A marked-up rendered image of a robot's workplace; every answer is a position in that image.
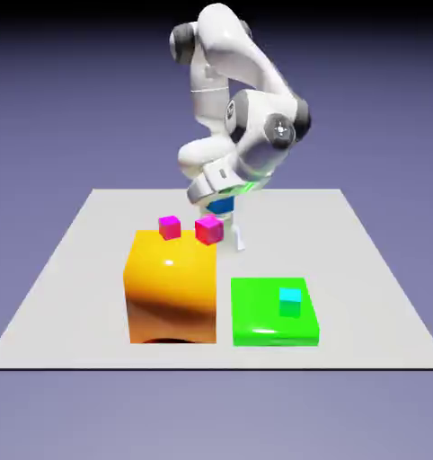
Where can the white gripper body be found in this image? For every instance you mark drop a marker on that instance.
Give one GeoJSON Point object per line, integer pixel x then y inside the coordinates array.
{"type": "Point", "coordinates": [199, 191]}

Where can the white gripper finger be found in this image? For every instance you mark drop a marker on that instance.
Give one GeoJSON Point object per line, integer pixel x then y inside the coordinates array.
{"type": "Point", "coordinates": [238, 237]}

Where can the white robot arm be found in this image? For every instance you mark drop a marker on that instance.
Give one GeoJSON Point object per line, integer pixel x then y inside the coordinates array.
{"type": "Point", "coordinates": [209, 107]}

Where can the small blue cube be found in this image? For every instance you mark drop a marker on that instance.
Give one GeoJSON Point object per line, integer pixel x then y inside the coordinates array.
{"type": "Point", "coordinates": [220, 205]}

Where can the small pink cube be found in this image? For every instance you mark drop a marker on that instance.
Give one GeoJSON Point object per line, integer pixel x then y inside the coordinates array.
{"type": "Point", "coordinates": [209, 230]}
{"type": "Point", "coordinates": [169, 228]}

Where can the small cyan cube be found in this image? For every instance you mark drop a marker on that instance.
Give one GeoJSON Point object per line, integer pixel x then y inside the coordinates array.
{"type": "Point", "coordinates": [290, 302]}

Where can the large green box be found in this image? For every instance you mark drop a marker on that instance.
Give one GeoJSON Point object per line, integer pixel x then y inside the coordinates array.
{"type": "Point", "coordinates": [259, 309]}

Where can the large orange box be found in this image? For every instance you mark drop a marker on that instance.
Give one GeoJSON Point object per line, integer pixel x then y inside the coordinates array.
{"type": "Point", "coordinates": [169, 287]}

